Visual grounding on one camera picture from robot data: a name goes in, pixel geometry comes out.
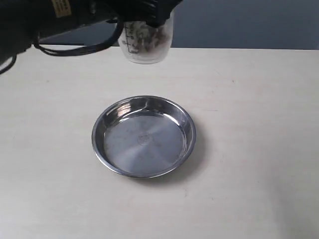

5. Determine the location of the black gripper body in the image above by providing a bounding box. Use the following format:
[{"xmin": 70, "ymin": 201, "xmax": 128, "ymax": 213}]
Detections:
[{"xmin": 71, "ymin": 0, "xmax": 181, "ymax": 27}]

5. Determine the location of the clear plastic shaker bottle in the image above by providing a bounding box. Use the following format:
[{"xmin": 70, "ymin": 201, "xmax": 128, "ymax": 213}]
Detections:
[{"xmin": 118, "ymin": 13, "xmax": 174, "ymax": 64}]

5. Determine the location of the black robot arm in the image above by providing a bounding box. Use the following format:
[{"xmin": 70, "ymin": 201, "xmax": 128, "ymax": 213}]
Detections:
[{"xmin": 0, "ymin": 0, "xmax": 180, "ymax": 62}]

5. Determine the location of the round stainless steel plate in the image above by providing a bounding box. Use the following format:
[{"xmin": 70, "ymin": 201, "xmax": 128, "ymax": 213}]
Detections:
[{"xmin": 91, "ymin": 96, "xmax": 197, "ymax": 179}]

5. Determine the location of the black cable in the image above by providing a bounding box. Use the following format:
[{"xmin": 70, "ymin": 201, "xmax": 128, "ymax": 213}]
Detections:
[{"xmin": 0, "ymin": 18, "xmax": 125, "ymax": 75}]

